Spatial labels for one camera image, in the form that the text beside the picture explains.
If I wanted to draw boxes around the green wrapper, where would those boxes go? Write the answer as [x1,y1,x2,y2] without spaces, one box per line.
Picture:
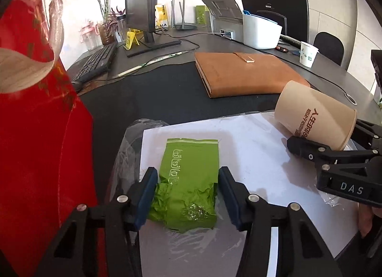
[148,138,219,233]

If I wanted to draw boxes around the brown paper cup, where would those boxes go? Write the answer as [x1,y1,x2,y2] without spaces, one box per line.
[275,81,357,151]

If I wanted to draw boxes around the red paper gift bag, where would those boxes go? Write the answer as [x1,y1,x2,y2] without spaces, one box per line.
[1,0,98,276]

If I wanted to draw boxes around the person's right hand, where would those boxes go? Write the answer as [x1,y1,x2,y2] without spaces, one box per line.
[358,203,382,238]

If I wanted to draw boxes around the white paper stack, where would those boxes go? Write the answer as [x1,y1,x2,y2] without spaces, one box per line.
[110,111,359,277]

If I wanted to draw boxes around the black desk mat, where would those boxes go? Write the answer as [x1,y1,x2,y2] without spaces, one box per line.
[78,60,382,277]

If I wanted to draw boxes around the brown leather notebook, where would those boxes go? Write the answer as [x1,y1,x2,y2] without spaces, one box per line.
[194,52,310,98]

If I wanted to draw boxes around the black computer mouse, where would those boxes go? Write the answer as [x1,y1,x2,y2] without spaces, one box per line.
[71,81,83,93]

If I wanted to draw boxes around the white paper cup green print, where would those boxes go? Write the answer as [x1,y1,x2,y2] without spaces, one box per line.
[299,42,318,68]

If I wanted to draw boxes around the black office chair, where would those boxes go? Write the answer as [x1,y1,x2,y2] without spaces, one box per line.
[313,32,345,65]

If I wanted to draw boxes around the black keyboard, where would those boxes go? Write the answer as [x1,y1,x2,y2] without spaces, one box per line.
[73,42,117,83]

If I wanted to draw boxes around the yellow phone stand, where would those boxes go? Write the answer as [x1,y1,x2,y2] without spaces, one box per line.
[124,29,143,51]

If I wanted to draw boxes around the pink water bottle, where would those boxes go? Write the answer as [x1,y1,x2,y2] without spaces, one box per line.
[80,21,102,51]

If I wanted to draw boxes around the black wifi router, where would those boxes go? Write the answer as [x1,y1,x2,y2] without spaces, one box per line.
[171,0,197,31]

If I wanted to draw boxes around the yellow snack bag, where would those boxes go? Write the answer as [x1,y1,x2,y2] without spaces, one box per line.
[155,4,169,31]

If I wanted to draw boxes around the purple leaf plant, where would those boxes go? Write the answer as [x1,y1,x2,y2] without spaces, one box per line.
[106,7,127,41]

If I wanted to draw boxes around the black monitor right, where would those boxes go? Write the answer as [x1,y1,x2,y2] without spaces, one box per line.
[242,0,309,42]

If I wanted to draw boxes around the black monitor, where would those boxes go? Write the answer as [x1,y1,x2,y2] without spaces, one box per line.
[242,0,309,42]
[125,0,181,58]

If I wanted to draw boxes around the white printer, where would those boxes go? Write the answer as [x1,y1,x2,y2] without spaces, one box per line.
[202,0,282,50]

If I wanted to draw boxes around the black monitor left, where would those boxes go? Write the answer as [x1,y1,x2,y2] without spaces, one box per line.
[125,0,181,58]

